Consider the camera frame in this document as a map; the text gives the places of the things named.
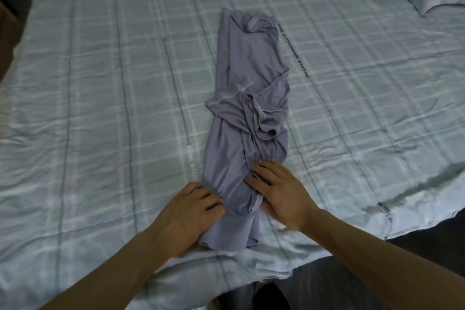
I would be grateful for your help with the person's left hand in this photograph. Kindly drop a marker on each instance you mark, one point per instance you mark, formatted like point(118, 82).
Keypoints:
point(181, 219)

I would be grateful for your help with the person's right hand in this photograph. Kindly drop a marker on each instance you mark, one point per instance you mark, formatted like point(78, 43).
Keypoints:
point(290, 200)

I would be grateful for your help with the person's right thumb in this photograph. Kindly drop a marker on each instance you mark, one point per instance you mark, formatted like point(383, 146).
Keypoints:
point(269, 207)

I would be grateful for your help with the person's left fingers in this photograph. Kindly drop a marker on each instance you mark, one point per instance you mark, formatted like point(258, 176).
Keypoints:
point(207, 200)

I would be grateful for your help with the person's right middle finger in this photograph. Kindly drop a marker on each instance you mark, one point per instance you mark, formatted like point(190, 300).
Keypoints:
point(262, 174)

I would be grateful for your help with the grey-blue shirt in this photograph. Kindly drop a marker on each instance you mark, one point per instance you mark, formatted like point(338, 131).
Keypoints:
point(247, 102)

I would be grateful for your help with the person's left forearm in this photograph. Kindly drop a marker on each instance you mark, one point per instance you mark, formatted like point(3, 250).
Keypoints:
point(109, 273)

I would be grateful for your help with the person's right forearm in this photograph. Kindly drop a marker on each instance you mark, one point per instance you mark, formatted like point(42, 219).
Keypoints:
point(381, 266)

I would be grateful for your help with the dark grey trousers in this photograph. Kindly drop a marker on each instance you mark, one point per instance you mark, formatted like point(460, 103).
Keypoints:
point(268, 299)

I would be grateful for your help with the light blue plaid bedsheet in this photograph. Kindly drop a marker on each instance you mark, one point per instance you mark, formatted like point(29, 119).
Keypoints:
point(109, 102)

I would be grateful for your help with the dark wooden furniture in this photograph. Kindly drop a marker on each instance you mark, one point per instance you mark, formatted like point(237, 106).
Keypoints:
point(11, 12)

